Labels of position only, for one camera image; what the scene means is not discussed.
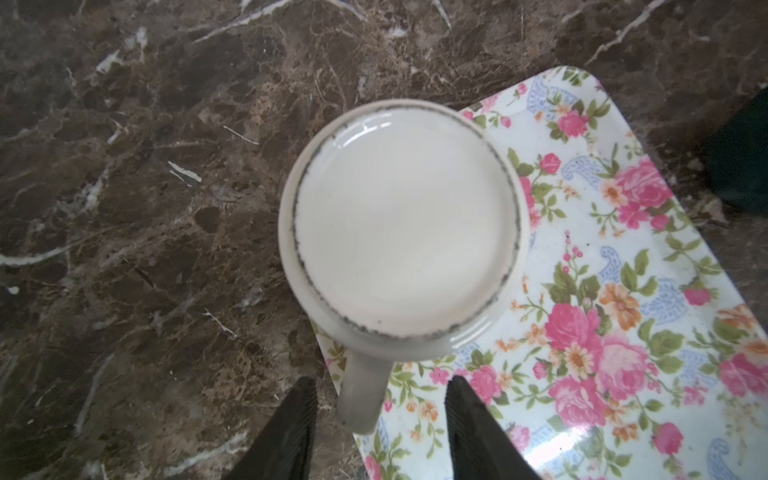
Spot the white mug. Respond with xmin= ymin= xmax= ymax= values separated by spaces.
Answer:
xmin=278 ymin=99 xmax=530 ymax=435

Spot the floral rectangular tray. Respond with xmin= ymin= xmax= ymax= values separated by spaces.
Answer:
xmin=356 ymin=66 xmax=767 ymax=479

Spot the dark teal mug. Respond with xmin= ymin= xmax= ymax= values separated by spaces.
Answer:
xmin=704 ymin=88 xmax=767 ymax=216

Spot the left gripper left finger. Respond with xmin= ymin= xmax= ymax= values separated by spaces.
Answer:
xmin=224 ymin=376 xmax=318 ymax=480

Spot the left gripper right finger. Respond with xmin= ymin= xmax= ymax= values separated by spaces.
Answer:
xmin=444 ymin=376 xmax=540 ymax=480

